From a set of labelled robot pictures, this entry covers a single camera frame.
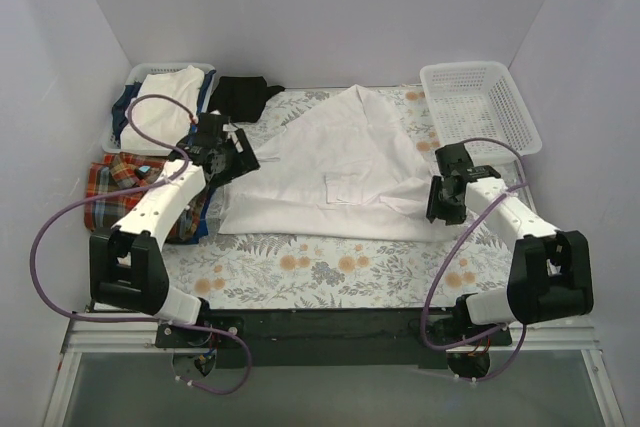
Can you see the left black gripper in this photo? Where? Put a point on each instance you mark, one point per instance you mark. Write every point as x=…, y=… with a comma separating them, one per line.
x=242, y=153

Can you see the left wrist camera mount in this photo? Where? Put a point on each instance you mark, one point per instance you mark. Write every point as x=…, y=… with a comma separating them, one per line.
x=207, y=124

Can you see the floral patterned table mat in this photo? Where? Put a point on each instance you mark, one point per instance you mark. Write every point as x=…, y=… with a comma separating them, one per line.
x=287, y=271

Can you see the right white plastic basket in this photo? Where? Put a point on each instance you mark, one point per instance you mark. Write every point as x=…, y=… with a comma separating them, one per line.
x=479, y=101

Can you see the white long sleeve shirt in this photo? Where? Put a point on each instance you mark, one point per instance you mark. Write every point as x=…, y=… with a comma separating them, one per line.
x=346, y=168

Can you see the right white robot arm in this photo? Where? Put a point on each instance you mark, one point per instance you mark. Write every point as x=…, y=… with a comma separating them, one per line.
x=550, y=275

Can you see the red plaid shirt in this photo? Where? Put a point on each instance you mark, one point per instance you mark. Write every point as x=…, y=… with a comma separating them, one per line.
x=117, y=172

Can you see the black folded garment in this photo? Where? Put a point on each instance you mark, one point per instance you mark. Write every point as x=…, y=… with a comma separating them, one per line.
x=242, y=99

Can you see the navy garment in basket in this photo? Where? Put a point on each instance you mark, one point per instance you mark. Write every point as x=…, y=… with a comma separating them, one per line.
x=118, y=110

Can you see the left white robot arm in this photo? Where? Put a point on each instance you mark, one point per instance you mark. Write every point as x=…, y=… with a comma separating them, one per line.
x=127, y=269

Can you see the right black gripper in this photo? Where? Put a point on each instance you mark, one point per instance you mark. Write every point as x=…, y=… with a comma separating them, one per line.
x=441, y=201

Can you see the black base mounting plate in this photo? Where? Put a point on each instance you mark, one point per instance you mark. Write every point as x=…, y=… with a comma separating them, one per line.
x=323, y=337

